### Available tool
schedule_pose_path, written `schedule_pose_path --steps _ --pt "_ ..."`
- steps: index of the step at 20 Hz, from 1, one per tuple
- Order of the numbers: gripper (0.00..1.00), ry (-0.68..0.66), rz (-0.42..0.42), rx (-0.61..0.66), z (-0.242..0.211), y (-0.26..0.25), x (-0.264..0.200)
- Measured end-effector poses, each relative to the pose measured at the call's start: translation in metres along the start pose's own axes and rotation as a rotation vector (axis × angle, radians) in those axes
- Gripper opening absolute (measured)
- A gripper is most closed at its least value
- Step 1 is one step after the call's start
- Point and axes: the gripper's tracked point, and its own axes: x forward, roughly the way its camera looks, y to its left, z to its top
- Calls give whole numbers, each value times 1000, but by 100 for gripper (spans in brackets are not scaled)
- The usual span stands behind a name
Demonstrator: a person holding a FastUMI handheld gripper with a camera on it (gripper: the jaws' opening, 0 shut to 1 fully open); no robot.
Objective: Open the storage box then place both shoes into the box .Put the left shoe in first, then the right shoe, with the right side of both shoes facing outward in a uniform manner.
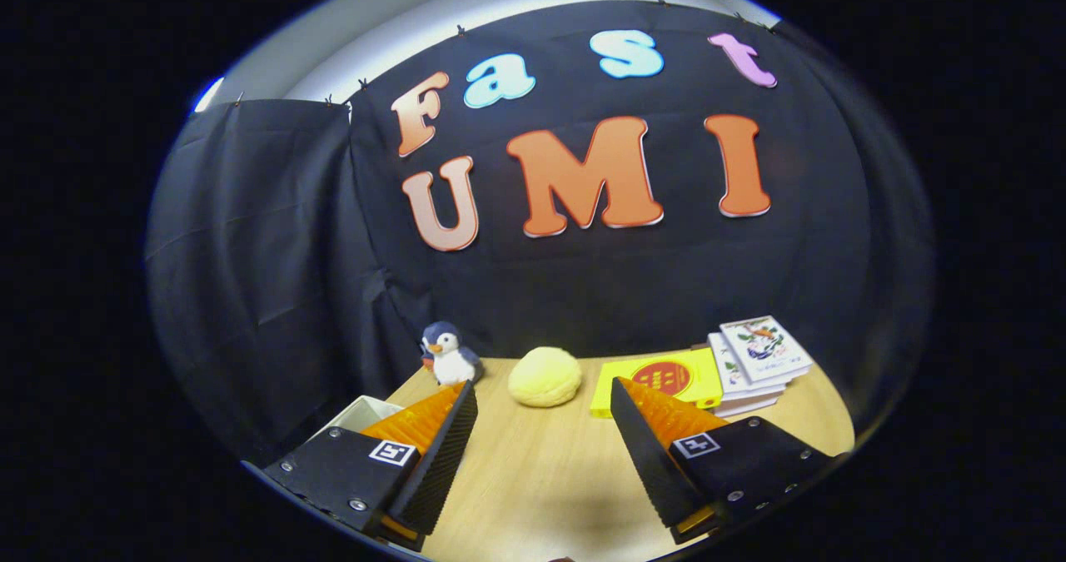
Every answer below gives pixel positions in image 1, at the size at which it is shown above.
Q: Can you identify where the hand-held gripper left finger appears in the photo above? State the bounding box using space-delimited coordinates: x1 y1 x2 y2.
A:
262 379 480 552

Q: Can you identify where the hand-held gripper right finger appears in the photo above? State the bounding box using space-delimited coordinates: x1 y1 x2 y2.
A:
610 376 838 546

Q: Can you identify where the beige fabric storage box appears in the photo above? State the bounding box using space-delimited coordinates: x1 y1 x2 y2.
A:
321 394 406 440

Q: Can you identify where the yellow book red circle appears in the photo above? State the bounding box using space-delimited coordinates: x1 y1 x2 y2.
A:
590 347 724 419

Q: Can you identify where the penguin plush toy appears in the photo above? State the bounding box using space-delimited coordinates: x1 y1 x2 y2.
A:
419 321 484 386

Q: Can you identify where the yellow bun plush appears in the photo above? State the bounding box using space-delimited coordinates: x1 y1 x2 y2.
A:
508 346 583 409

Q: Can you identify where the white book bird cover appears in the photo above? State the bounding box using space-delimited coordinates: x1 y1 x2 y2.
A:
720 316 814 385

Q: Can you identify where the black backdrop cloth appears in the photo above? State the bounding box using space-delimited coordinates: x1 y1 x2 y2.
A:
146 0 938 463

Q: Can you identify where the ceiling light panel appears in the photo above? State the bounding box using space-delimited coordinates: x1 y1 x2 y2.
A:
195 75 226 114

